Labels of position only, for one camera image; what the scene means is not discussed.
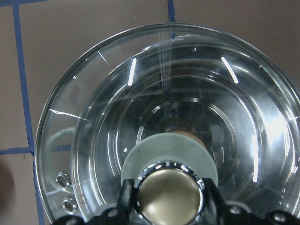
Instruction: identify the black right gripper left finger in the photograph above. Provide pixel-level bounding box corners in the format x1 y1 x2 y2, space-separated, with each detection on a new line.
116 179 137 225

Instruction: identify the glass pot lid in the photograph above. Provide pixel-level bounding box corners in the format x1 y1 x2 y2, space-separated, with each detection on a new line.
34 22 300 225

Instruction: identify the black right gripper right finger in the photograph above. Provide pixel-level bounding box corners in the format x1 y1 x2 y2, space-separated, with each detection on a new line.
200 178 226 225

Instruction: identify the brown egg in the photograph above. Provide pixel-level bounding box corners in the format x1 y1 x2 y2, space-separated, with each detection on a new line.
173 131 207 149

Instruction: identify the light green cooking pot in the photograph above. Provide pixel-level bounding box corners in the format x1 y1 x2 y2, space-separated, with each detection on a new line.
48 34 300 225

